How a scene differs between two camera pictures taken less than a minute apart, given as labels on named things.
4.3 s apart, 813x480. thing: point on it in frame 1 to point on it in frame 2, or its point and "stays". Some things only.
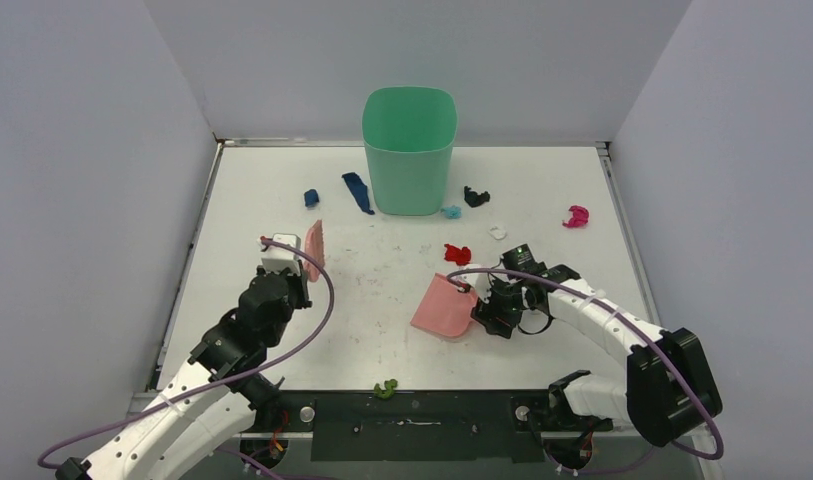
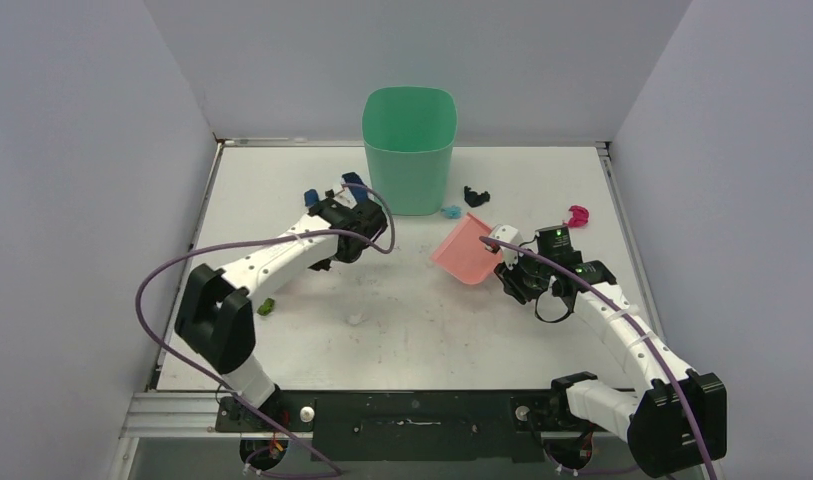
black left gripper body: (298, 299) to (352, 257)
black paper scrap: (475, 199) stays
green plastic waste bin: (410, 133) stays
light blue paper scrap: (453, 212) stays
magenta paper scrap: (579, 217) stays
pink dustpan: (443, 308) to (464, 256)
